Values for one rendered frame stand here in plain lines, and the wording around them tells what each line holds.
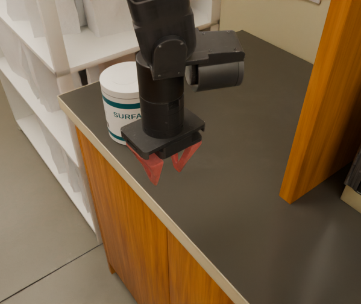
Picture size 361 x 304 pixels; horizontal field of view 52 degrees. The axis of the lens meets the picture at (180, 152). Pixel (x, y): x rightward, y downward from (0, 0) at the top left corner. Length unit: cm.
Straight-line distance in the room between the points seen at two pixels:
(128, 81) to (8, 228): 138
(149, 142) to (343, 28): 30
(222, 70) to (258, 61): 77
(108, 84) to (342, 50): 46
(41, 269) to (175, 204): 119
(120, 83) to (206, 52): 40
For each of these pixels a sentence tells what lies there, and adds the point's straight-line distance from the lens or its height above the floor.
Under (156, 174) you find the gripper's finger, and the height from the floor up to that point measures 114.
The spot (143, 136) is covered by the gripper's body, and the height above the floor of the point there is 119.
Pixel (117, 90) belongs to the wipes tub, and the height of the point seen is 109.
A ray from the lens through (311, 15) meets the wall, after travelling 126.
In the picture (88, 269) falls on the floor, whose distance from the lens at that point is 180.
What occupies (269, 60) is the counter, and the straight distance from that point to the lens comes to 123.
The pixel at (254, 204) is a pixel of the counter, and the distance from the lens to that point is 76.
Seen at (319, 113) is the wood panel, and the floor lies 116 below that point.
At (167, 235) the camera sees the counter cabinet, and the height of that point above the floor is 79.
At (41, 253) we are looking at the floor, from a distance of 190.
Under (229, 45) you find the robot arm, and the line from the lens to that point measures 45.
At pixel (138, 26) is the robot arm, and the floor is 136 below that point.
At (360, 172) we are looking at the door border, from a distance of 74.
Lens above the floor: 151
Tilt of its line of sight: 42 degrees down
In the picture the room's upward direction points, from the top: straight up
